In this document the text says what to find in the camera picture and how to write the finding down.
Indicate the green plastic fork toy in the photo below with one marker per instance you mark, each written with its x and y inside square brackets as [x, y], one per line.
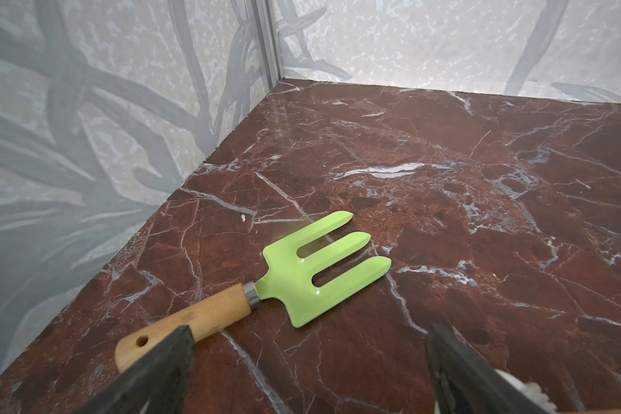
[288, 279]

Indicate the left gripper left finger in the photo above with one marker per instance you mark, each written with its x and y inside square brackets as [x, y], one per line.
[157, 383]

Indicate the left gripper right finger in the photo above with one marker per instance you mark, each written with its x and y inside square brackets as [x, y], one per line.
[465, 383]

